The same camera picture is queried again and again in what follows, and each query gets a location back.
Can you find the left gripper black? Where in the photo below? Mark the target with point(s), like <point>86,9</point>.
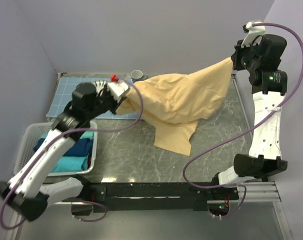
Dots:
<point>116,105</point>

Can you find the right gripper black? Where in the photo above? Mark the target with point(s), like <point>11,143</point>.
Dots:
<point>239,50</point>

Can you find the blue checked placemat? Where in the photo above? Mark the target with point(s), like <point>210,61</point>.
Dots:
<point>67,84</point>

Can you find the cream yellow t shirt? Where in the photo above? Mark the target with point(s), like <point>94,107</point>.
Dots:
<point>174,103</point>

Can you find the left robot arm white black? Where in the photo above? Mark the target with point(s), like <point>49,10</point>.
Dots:
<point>63,134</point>

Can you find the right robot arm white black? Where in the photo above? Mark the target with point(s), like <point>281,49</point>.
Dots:
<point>261,58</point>

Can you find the striped white plate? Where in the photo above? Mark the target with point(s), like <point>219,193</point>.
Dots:
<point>100,85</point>

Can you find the teal folded shirt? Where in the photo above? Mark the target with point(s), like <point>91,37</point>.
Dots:
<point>85,135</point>

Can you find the grey mug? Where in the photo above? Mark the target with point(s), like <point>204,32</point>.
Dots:
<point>137,76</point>

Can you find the dark blue rolled shirt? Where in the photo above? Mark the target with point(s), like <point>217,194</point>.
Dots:
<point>82,148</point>

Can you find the white plastic basket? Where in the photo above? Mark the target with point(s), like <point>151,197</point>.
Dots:
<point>29,140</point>

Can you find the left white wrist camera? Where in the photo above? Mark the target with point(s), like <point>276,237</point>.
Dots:
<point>118,89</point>

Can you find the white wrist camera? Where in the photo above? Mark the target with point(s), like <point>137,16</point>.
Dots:
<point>252,32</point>
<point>118,89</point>

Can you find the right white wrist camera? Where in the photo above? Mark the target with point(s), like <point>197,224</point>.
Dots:
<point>252,32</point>

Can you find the aluminium frame rail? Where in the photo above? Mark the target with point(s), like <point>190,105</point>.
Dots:
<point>261,192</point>

